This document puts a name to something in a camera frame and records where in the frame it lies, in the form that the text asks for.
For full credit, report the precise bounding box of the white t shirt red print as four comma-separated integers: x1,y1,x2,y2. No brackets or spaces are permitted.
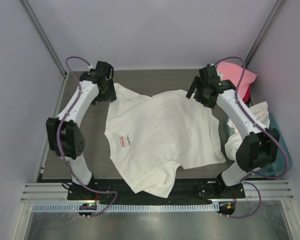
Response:
104,83,226,192

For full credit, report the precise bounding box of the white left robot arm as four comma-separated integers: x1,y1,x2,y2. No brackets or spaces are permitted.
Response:
46,61,117,186

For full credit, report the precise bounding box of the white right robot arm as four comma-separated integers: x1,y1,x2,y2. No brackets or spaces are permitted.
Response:
186,65,280,189

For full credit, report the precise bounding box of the pink folded t shirt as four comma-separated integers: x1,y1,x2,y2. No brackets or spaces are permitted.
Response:
217,61,257,99

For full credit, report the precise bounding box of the red folded t shirt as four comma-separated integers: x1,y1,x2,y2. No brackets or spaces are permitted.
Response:
242,84,252,104

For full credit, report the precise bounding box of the white crumpled t shirt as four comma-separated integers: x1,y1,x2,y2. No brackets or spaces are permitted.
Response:
223,100,271,161

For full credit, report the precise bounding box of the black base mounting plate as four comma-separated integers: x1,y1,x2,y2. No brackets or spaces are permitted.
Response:
62,178,246,206

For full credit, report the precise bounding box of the blue plastic basket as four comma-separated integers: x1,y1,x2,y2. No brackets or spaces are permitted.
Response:
224,112,292,176

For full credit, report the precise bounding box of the left aluminium frame post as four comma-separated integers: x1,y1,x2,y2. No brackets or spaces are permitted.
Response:
19,0,68,79

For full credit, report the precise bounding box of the aluminium frame post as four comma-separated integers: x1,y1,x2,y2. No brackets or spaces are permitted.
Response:
19,0,68,79
244,0,287,67

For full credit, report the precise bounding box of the right aluminium frame post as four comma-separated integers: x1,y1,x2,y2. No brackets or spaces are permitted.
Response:
244,0,287,67

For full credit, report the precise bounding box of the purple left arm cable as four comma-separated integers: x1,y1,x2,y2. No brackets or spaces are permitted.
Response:
55,56,119,217

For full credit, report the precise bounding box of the white slotted cable duct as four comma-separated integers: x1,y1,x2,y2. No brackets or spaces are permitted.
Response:
32,202,220,213

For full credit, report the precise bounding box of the aluminium front rail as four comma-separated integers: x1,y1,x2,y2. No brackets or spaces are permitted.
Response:
20,179,294,203

